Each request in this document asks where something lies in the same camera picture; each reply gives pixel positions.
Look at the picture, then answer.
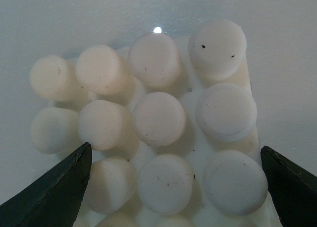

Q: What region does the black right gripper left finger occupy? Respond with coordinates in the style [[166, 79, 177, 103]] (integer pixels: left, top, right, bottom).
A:
[[0, 142, 92, 227]]

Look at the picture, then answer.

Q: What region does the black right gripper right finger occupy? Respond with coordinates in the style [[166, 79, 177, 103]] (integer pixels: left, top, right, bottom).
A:
[[261, 146, 317, 227]]

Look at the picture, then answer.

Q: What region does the white studded base plate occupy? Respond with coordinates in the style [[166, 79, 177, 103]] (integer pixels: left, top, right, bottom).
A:
[[29, 19, 280, 227]]

